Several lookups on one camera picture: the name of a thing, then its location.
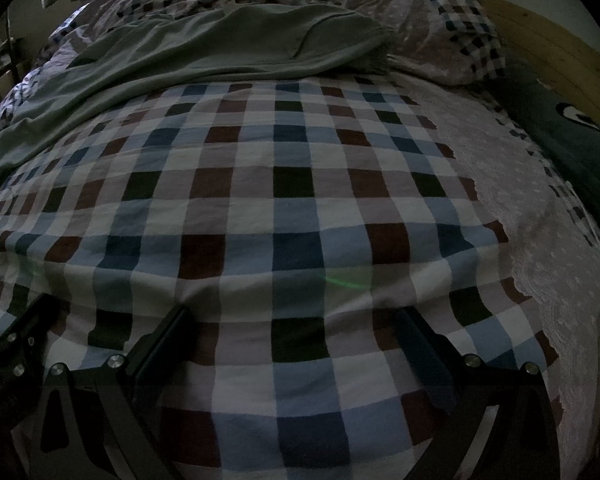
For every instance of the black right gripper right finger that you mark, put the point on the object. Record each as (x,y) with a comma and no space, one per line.
(494,421)

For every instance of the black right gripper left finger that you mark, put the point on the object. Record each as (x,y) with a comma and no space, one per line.
(57,423)

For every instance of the green fleece garment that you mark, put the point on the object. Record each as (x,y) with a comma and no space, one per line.
(254,42)

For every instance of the checkered bed sheet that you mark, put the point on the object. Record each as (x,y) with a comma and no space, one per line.
(283,214)

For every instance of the teal cartoon pillow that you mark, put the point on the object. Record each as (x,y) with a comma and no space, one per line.
(570,138)

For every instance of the wooden headboard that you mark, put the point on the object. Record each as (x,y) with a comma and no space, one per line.
(561,60)

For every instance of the checkered crumpled quilt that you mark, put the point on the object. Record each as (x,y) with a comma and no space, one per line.
(450,42)

